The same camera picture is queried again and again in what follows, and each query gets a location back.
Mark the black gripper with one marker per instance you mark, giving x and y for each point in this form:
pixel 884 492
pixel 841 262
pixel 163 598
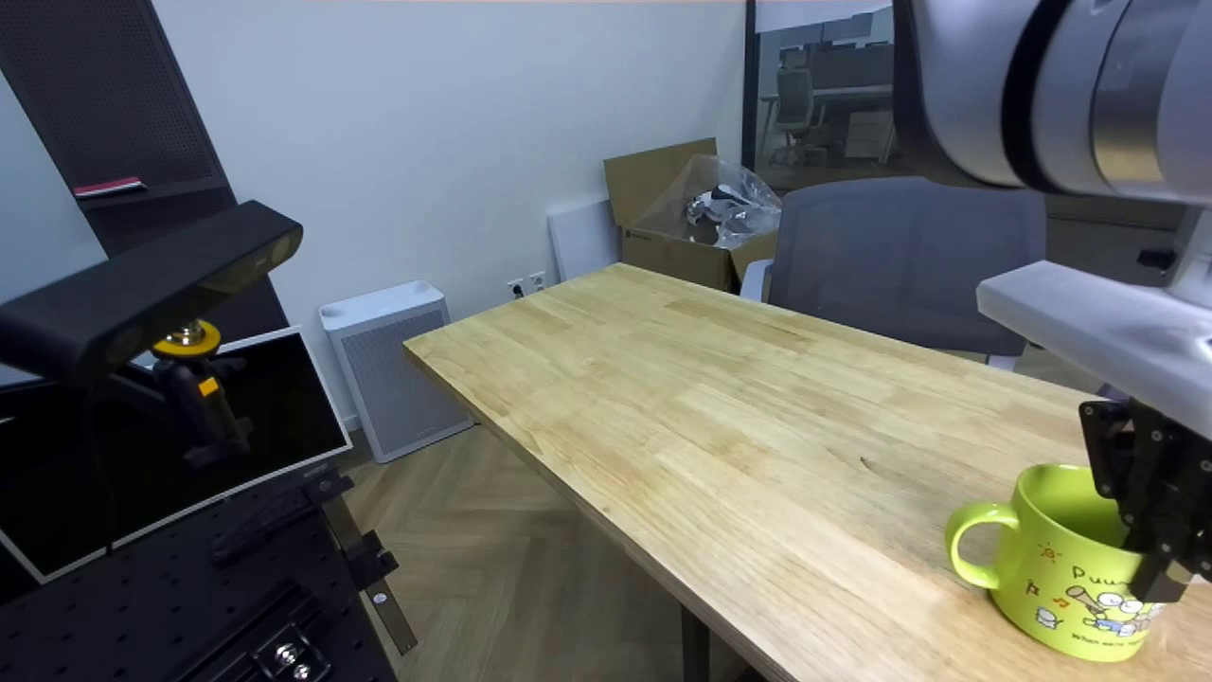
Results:
pixel 1158 474

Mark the green mug with cartoon print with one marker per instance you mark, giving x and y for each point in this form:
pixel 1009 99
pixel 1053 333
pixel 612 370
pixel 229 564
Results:
pixel 1053 588

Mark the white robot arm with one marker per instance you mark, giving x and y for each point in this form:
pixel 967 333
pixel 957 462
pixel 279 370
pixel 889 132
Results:
pixel 1074 87

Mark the white wrist mounting plate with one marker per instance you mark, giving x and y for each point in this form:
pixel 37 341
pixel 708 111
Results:
pixel 1101 333

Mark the gray office chair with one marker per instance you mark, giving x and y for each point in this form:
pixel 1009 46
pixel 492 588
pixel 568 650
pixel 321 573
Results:
pixel 895 257

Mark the black table leg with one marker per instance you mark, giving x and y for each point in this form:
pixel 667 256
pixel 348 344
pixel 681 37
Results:
pixel 693 644

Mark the clear plastic bag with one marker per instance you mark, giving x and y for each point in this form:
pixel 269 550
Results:
pixel 731 211

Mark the brown cardboard box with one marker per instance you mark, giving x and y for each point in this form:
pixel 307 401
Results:
pixel 658 211

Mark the white gray air purifier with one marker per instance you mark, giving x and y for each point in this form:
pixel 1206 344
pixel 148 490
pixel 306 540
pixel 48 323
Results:
pixel 393 373

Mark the silver knob plate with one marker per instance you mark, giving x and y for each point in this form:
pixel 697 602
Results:
pixel 293 656

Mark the black equipment with monitor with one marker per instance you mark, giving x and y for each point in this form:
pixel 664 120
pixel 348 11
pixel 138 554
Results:
pixel 287 409

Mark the perforated black breadboard table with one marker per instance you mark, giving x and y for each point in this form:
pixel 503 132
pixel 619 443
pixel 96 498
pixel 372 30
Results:
pixel 138 606

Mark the red item on shelf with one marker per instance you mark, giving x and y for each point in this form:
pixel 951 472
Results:
pixel 109 187

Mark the black tall shelf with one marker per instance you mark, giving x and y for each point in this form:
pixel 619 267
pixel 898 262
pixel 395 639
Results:
pixel 114 99

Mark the white wall outlet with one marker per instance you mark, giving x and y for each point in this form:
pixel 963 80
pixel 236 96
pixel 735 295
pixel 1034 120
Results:
pixel 529 281

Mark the gray metal bracket strip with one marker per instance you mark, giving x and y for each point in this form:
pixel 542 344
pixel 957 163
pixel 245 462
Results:
pixel 372 573

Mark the yellow knob camera mount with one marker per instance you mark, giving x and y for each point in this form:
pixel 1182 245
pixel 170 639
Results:
pixel 202 373

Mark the black stereo bar camera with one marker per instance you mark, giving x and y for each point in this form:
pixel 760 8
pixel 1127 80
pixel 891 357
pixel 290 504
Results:
pixel 138 285

